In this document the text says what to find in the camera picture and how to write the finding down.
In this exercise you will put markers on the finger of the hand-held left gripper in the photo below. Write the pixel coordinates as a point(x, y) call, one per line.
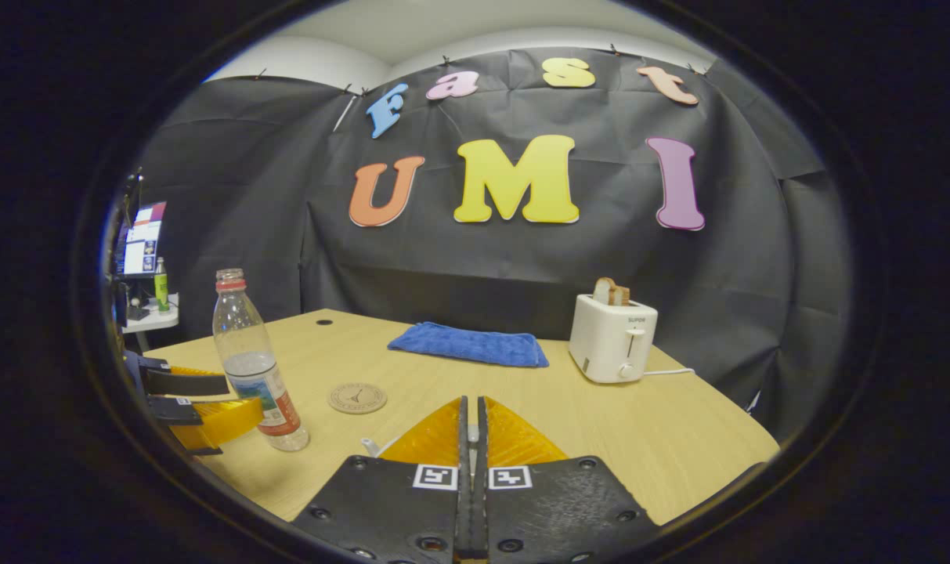
point(169, 409)
point(185, 384)

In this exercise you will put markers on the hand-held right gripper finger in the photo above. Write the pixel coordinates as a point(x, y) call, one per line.
point(464, 501)
point(481, 501)

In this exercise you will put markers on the white teacup lid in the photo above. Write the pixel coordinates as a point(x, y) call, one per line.
point(472, 433)

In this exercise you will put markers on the clear plastic water bottle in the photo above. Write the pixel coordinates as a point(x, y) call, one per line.
point(247, 345)

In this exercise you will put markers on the white floral teacup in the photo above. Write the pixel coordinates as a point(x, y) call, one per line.
point(370, 446)

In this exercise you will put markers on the round cork coaster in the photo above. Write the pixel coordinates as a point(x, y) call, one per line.
point(357, 398)

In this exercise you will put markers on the green bottle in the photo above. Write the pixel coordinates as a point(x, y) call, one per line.
point(161, 290)

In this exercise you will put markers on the white side table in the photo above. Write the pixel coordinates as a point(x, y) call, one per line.
point(161, 319)

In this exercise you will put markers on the dark desk item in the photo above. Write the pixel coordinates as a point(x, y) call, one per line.
point(138, 312)

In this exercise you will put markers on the computer monitor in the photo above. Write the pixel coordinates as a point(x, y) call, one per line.
point(144, 239)

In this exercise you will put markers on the blue towel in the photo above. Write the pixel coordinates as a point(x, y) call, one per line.
point(474, 346)

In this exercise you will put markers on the white toaster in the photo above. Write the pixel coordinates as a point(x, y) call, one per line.
point(608, 341)

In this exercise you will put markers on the pale toast slice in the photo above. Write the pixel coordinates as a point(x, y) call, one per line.
point(602, 290)

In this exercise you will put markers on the brown toast slice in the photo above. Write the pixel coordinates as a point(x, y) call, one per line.
point(622, 296)

